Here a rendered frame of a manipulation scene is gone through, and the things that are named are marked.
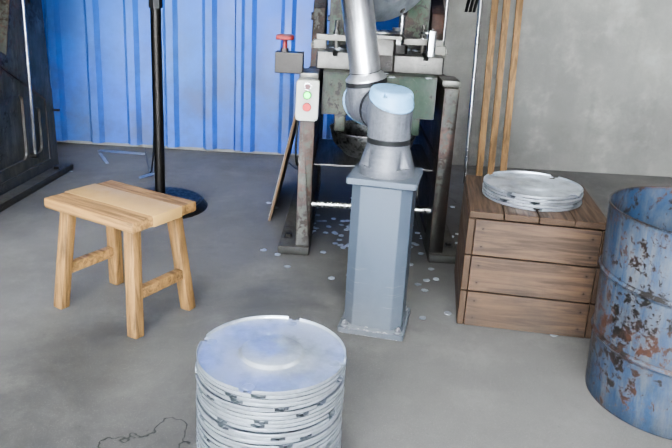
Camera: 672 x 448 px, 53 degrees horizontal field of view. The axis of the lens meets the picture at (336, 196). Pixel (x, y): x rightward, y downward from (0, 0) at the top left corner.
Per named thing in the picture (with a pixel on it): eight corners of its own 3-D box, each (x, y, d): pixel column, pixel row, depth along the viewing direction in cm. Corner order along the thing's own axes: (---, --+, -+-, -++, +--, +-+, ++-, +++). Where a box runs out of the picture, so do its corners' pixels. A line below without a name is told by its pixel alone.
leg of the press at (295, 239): (309, 256, 243) (321, -6, 217) (277, 254, 243) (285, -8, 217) (321, 184, 331) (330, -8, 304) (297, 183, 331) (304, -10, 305)
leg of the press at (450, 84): (459, 264, 243) (488, 3, 216) (426, 262, 243) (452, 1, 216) (430, 190, 331) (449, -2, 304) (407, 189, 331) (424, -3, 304)
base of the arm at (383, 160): (410, 182, 176) (414, 145, 173) (353, 176, 178) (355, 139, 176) (416, 168, 190) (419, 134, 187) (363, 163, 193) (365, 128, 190)
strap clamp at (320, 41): (356, 50, 250) (358, 21, 247) (310, 47, 250) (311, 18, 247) (356, 48, 256) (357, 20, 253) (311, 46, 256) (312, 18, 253)
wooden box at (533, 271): (591, 339, 194) (612, 224, 183) (456, 323, 198) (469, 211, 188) (566, 282, 231) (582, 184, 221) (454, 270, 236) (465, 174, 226)
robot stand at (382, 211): (402, 341, 187) (416, 185, 174) (336, 331, 190) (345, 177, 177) (410, 312, 204) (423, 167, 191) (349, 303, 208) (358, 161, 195)
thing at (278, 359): (359, 331, 143) (360, 327, 143) (324, 409, 116) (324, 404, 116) (231, 309, 149) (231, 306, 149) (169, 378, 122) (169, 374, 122)
